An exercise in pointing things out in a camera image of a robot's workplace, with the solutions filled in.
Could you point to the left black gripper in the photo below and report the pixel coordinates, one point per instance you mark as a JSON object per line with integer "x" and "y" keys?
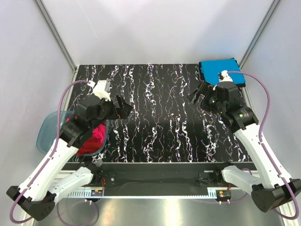
{"x": 123, "y": 111}

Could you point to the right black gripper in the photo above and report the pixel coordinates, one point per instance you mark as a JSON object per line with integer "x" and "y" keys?
{"x": 194, "y": 97}

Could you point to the pink t shirt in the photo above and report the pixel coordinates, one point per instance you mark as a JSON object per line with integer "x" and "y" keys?
{"x": 95, "y": 143}

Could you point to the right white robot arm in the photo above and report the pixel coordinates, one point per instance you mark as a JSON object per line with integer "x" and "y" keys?
{"x": 274, "y": 186}

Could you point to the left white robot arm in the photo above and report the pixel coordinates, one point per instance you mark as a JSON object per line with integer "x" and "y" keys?
{"x": 39, "y": 194}

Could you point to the folded blue t shirt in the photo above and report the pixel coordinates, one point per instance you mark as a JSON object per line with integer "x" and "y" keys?
{"x": 209, "y": 70}

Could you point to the black marbled table mat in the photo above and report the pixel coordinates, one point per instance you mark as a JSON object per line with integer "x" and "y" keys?
{"x": 163, "y": 125}

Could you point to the blue translucent plastic bin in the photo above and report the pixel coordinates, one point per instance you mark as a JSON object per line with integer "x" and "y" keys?
{"x": 48, "y": 132}

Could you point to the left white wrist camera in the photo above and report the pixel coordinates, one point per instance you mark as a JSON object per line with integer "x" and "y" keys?
{"x": 101, "y": 89}

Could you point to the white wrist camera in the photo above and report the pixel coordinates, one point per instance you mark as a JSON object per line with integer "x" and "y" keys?
{"x": 224, "y": 80}
{"x": 101, "y": 89}

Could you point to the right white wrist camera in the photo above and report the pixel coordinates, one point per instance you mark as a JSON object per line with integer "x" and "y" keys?
{"x": 224, "y": 80}

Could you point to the right aluminium frame post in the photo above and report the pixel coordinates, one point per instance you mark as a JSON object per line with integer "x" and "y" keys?
{"x": 263, "y": 25}

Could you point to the aluminium frame post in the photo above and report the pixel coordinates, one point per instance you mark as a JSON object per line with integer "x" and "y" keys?
{"x": 51, "y": 26}
{"x": 263, "y": 25}

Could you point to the left aluminium frame post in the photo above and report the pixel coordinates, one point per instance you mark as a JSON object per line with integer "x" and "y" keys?
{"x": 51, "y": 26}

